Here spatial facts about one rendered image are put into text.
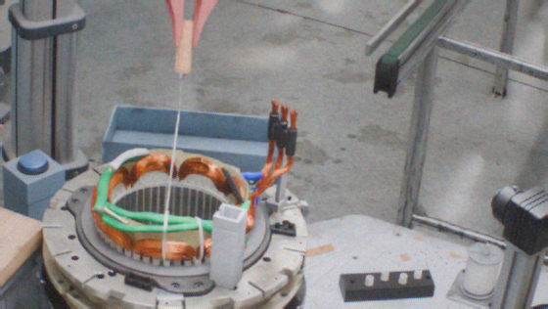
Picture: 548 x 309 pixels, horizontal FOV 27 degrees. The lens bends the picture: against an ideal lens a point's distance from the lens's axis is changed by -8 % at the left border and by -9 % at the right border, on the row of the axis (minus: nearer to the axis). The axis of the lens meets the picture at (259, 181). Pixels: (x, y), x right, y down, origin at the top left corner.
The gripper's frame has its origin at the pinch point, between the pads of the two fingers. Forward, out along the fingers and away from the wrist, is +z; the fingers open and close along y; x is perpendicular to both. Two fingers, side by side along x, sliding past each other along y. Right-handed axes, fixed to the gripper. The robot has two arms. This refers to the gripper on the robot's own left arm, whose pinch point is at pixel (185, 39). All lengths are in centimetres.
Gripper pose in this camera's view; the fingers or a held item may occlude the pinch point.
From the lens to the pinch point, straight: 131.4
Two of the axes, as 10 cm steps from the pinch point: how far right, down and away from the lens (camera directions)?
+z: -0.8, 9.8, 1.8
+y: 9.8, 0.4, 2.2
